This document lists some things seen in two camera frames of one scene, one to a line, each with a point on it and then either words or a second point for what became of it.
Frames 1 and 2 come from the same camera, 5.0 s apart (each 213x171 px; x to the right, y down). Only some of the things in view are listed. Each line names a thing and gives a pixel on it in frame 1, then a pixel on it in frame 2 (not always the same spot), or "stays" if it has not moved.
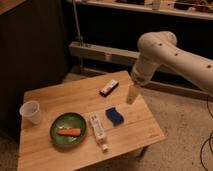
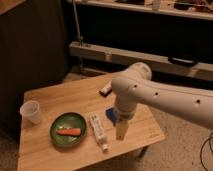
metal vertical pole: (79, 32) stays
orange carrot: (69, 132) stays
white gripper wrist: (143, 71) → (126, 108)
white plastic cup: (29, 112) stays
